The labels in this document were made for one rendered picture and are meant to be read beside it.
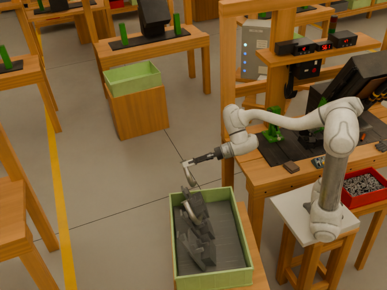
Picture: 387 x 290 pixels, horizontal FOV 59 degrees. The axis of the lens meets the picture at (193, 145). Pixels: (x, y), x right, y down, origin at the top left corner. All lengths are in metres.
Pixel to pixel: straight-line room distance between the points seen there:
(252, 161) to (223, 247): 0.77
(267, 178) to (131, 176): 1.88
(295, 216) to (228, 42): 1.22
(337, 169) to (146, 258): 1.96
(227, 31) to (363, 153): 1.34
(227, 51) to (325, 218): 1.26
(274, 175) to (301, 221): 0.41
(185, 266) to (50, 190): 2.34
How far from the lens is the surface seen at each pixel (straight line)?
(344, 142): 1.55
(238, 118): 1.91
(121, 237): 3.35
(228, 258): 2.08
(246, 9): 2.42
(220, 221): 2.24
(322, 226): 1.95
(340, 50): 2.78
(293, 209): 2.29
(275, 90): 2.78
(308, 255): 2.34
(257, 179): 2.43
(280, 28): 2.58
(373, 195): 2.54
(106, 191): 3.81
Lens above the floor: 2.57
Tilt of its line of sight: 38 degrees down
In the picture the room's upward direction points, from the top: 4 degrees counter-clockwise
